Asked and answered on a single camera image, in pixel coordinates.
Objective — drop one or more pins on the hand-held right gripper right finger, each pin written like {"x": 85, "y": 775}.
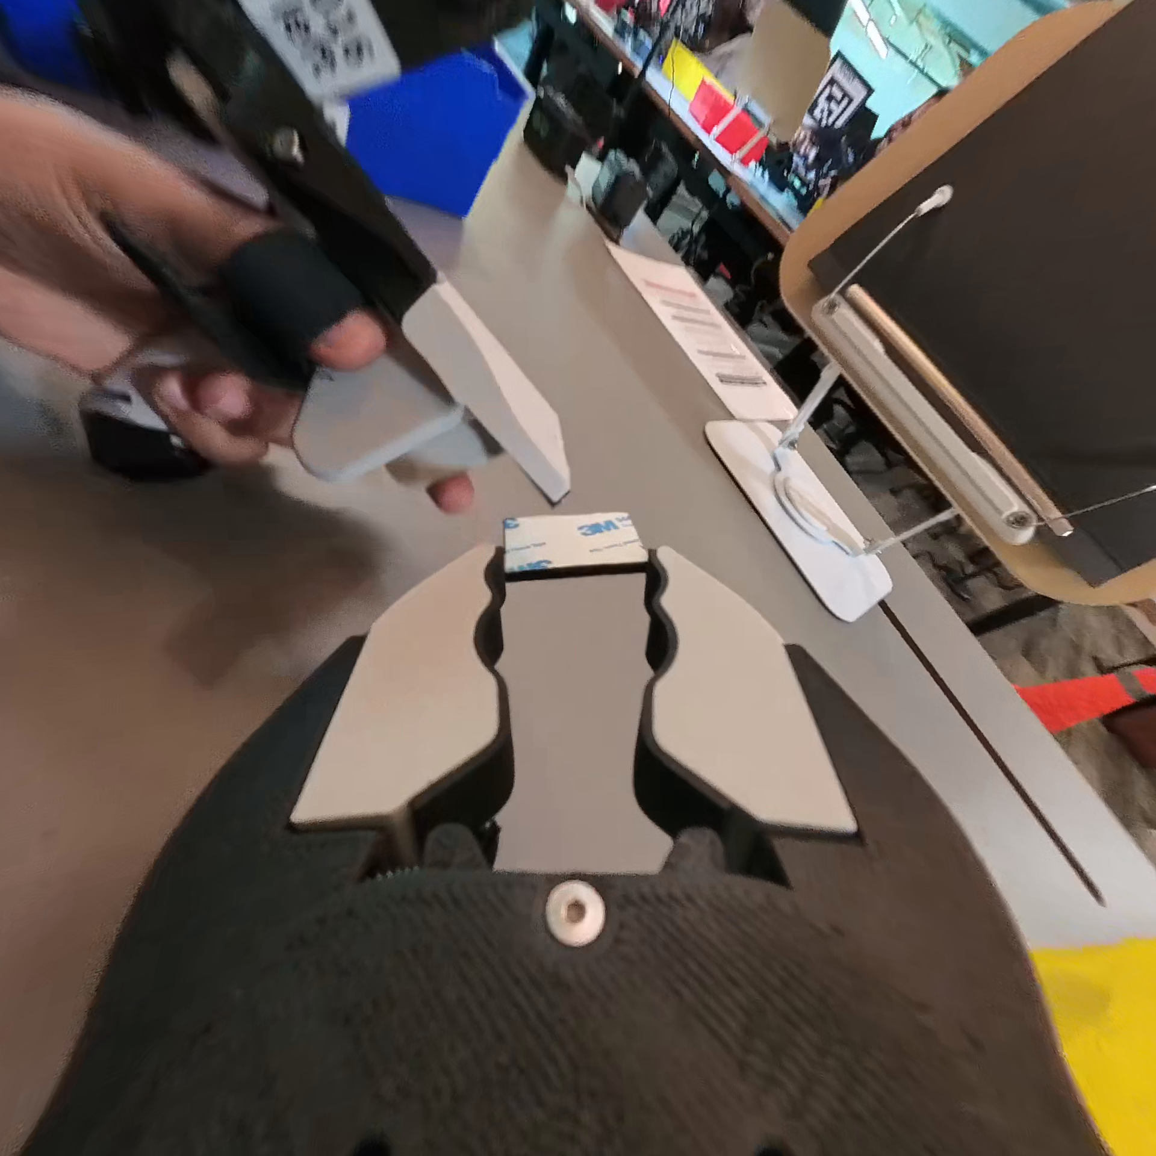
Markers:
{"x": 741, "y": 712}

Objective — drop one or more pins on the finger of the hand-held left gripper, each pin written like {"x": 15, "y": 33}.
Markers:
{"x": 501, "y": 405}

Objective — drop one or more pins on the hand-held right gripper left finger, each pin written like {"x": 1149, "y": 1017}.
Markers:
{"x": 406, "y": 704}

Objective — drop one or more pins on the black adhesive mounting pad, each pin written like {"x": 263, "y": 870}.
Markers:
{"x": 574, "y": 541}

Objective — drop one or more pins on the person's left hand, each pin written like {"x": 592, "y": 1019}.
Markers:
{"x": 91, "y": 234}

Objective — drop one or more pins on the blue plastic bin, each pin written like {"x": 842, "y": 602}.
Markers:
{"x": 424, "y": 134}

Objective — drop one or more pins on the printed paper sheet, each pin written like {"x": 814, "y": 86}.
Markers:
{"x": 705, "y": 333}

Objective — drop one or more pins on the black charger box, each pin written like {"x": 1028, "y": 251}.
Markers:
{"x": 558, "y": 131}

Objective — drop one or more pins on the black and grey device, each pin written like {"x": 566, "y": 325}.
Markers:
{"x": 619, "y": 189}

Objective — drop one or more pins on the black device with white label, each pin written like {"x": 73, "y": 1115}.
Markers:
{"x": 135, "y": 441}

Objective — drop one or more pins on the red plastic bin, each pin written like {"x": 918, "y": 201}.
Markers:
{"x": 731, "y": 121}

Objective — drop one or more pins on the yellow plastic bin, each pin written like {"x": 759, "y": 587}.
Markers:
{"x": 687, "y": 72}

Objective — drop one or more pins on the black and white marker board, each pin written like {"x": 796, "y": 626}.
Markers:
{"x": 836, "y": 103}

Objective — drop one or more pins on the yellow container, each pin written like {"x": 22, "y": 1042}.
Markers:
{"x": 1102, "y": 1038}

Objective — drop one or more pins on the tan-edged black panel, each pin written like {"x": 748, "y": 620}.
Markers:
{"x": 1020, "y": 225}

